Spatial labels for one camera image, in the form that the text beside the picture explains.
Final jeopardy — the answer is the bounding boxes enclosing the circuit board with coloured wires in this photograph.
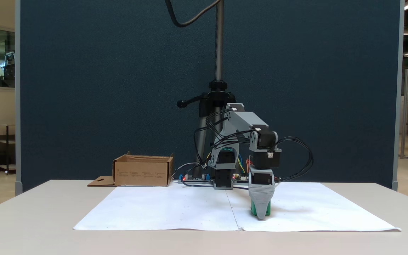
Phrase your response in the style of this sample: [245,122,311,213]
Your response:
[232,173,251,186]

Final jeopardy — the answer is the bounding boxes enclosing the thick black camera cable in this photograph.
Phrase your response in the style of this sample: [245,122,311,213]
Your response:
[164,0,223,28]

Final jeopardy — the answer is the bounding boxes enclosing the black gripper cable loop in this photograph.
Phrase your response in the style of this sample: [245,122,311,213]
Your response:
[274,136,314,183]

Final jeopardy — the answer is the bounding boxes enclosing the green dice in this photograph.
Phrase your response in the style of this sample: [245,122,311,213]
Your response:
[251,199,271,216]

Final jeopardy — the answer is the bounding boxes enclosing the black and silver tripod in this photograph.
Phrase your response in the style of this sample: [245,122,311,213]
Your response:
[176,0,240,179]

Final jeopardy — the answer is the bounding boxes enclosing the grey curved ribbed gripper finger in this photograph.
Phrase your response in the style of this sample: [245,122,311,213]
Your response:
[248,170,276,220]

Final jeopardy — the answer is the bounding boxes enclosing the thin cable bundle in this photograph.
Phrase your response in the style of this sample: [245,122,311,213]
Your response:
[171,163,206,177]

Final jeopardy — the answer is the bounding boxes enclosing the dark blue partition panel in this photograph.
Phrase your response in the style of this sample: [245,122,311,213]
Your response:
[15,0,405,192]

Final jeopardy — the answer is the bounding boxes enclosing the framed wall window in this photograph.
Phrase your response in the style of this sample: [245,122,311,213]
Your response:
[0,24,16,92]

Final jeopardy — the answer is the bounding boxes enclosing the blue circuit board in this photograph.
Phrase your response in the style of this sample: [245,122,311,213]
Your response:
[178,172,214,185]

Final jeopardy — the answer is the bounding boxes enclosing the white paper sheet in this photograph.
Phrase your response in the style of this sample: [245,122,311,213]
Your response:
[225,182,402,233]
[73,186,241,231]

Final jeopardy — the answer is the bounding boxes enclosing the brown cardboard box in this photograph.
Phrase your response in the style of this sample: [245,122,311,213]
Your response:
[87,151,175,187]

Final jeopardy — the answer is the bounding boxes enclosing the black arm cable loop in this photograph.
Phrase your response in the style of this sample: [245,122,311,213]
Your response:
[193,108,262,169]

